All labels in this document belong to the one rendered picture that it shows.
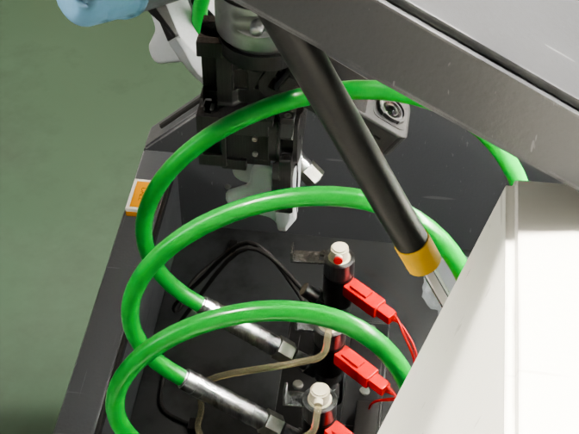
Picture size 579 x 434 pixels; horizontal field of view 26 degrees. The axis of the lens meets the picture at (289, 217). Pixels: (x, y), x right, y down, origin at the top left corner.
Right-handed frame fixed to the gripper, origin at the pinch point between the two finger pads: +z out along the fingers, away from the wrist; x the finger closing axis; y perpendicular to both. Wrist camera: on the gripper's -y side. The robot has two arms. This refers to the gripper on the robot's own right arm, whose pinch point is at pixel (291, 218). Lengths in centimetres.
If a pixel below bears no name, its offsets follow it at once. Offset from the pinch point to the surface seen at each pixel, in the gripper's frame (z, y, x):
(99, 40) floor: 116, 72, -176
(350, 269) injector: 4.9, -5.5, 1.0
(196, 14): -11.2, 10.3, -13.5
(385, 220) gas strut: -33.1, -8.9, 33.0
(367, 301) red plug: 6.5, -7.3, 3.2
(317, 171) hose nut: 2.8, -1.3, -9.3
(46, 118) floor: 116, 77, -144
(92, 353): 21.2, 20.1, 0.5
